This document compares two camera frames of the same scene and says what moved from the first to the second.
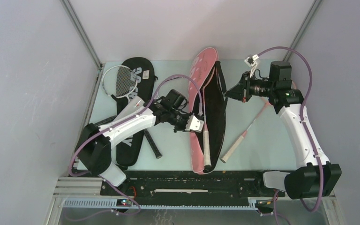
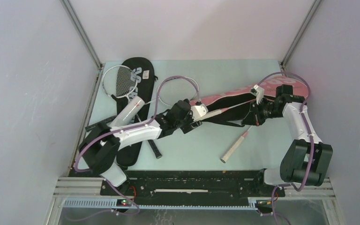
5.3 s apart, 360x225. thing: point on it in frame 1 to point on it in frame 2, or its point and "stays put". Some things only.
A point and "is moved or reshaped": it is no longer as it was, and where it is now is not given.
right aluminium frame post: [308, 18] stays put
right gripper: [236, 92] to [253, 117]
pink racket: [234, 146] stays put
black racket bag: [129, 152] stays put
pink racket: [206, 149] to [216, 112]
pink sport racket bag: [207, 96] is moved or reshaped
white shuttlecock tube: [136, 104] stays put
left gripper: [183, 128] stays put
